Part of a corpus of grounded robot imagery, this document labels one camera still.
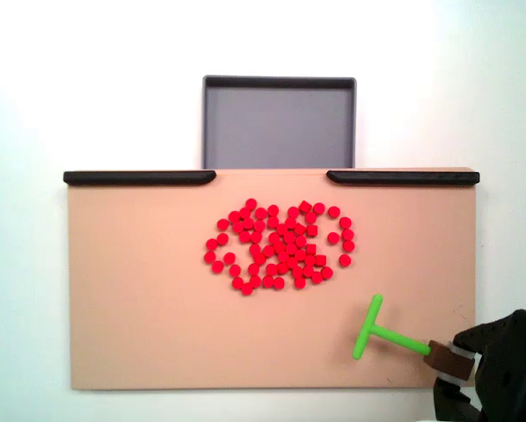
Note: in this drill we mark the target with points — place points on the green T-shaped pusher tool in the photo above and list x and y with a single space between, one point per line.
399 338

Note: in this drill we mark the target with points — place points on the red granule pile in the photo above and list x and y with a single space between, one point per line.
289 250

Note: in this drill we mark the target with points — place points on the grey tray container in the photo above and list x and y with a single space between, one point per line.
280 127

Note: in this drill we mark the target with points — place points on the beige flat board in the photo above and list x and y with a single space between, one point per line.
135 285

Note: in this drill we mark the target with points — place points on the black edge rail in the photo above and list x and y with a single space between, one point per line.
140 177
403 177

